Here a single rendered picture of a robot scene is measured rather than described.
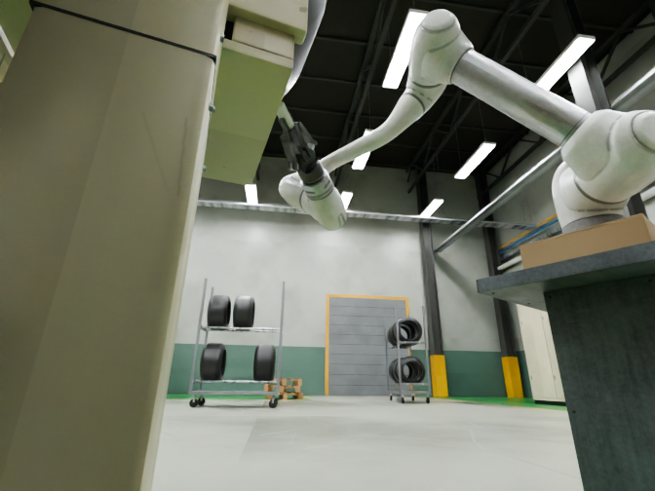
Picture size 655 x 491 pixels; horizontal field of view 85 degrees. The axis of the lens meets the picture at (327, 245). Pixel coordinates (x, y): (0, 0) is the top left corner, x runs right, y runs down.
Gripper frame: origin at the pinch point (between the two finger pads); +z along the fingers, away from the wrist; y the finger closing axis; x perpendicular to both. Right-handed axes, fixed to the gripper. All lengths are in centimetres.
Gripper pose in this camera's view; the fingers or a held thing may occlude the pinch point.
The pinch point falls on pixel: (284, 115)
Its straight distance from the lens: 101.6
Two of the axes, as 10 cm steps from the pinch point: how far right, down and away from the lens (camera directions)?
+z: -3.5, -6.5, -6.7
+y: -4.8, 7.4, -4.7
